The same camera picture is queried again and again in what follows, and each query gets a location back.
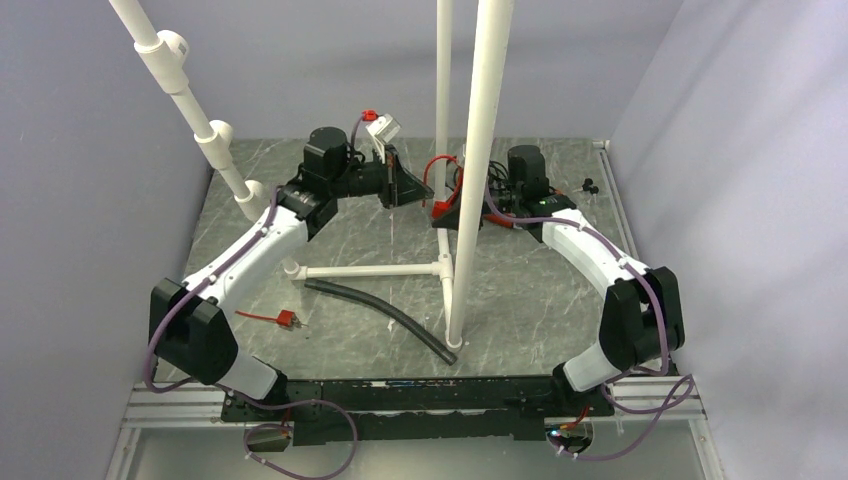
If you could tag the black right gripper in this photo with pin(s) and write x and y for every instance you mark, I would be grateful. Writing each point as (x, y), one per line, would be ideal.
(451, 222)

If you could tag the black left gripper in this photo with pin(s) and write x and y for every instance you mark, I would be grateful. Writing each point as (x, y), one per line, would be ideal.
(401, 187)

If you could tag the small black key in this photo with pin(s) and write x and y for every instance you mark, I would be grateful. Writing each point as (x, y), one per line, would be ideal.
(588, 187)

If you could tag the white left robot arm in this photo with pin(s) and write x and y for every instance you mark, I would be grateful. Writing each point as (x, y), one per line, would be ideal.
(189, 321)

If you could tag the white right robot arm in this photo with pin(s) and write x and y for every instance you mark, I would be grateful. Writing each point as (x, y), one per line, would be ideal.
(641, 320)

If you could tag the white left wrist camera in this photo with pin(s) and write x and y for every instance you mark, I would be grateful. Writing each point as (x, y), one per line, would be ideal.
(382, 131)

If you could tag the short red wire connector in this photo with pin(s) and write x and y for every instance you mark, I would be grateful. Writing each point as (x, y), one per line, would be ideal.
(285, 319)

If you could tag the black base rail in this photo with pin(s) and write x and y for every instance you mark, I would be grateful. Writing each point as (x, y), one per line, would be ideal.
(520, 407)

